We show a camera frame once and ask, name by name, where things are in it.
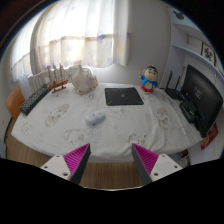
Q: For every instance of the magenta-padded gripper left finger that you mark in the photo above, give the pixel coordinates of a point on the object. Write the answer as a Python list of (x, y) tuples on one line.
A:
[(77, 158)]

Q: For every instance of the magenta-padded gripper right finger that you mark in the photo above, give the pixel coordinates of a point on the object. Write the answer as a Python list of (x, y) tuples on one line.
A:
[(146, 159)]

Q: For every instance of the white cartoon-print computer mouse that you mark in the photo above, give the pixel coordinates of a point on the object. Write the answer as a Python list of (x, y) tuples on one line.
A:
[(95, 118)]

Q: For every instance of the black mouse pad green lines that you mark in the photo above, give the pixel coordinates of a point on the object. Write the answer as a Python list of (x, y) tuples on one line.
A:
[(123, 96)]

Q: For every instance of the white cartoon-print tablecloth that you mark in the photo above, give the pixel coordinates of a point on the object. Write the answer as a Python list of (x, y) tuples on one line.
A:
[(133, 130)]

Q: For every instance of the red paper packet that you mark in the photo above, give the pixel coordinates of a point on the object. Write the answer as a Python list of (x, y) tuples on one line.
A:
[(210, 137)]

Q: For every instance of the black router with antennas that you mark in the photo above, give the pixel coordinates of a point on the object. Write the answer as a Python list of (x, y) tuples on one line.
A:
[(174, 94)]

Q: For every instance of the black computer keyboard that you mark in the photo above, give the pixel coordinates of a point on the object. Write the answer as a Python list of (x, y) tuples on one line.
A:
[(33, 100)]

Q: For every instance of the large white conch shell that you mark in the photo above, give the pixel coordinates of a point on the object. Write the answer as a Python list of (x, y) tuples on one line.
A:
[(83, 83)]

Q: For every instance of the wooden model sailing ship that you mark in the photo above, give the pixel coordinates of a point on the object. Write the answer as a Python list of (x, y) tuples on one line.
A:
[(59, 83)]

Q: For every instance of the cartoon boy figurine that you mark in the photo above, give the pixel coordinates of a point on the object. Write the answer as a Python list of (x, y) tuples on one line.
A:
[(149, 81)]

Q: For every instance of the black computer monitor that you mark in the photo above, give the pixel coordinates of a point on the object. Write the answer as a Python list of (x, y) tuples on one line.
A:
[(203, 96)]

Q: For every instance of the orange wooden chair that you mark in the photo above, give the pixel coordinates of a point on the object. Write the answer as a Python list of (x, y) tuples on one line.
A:
[(14, 101)]

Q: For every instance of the white star-print curtain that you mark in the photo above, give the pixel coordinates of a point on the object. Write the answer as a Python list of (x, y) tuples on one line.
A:
[(76, 30)]

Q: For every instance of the white wall shelf unit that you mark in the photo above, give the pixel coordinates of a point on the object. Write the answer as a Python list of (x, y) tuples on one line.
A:
[(186, 40)]

